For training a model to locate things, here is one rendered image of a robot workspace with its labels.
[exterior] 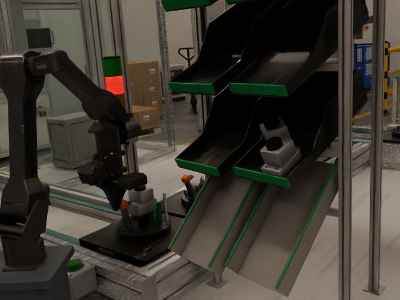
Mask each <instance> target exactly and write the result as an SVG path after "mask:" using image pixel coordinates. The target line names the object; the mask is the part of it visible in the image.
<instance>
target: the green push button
mask: <svg viewBox="0 0 400 300"><path fill-rule="evenodd" d="M82 265H83V264H82V261H81V260H79V259H72V260H69V262H68V263H67V265H66V266H67V270H68V271H73V270H77V269H79V268H81V267H82Z"/></svg>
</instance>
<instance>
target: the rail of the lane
mask: <svg viewBox="0 0 400 300"><path fill-rule="evenodd" d="M40 237H41V238H43V240H44V245H45V246H60V245H73V247H74V254H73V256H72V257H75V258H77V259H79V260H82V261H85V262H87V263H90V264H93V265H94V266H95V270H96V279H97V284H98V288H97V289H95V290H93V291H91V292H90V293H88V294H86V295H85V297H87V298H90V299H92V300H158V292H157V281H156V275H155V273H153V272H151V271H148V270H145V269H142V268H140V267H137V266H134V265H131V264H128V263H126V262H123V261H120V260H117V259H116V254H115V253H114V252H111V251H107V250H105V249H102V248H98V249H97V252H95V251H91V250H90V249H86V248H83V247H81V246H78V245H75V244H73V243H70V242H66V241H64V240H61V239H58V238H56V237H53V236H50V235H47V234H44V233H42V234H41V235H40Z"/></svg>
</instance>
